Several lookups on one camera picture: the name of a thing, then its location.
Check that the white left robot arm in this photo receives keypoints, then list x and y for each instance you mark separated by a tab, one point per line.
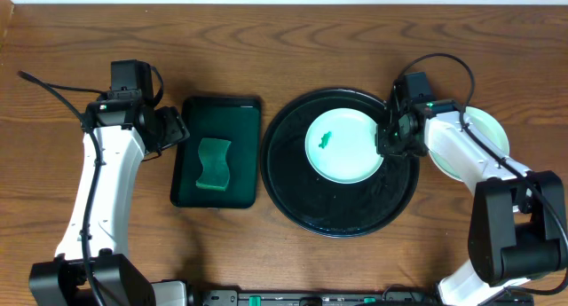
91	264

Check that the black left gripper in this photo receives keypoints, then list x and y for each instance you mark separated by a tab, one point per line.
170	129

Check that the mint green plate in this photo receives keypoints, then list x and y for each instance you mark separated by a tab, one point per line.
340	145
489	127

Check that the black rectangular water tray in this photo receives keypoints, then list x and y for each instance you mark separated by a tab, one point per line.
235	119

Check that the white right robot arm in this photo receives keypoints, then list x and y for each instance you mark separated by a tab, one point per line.
518	228

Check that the green scrub sponge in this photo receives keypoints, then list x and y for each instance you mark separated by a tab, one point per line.
215	175

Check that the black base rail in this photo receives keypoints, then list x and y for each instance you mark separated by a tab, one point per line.
390	297

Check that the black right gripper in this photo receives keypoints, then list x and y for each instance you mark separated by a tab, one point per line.
384	147

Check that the round black serving tray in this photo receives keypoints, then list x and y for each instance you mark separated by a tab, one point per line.
315	203

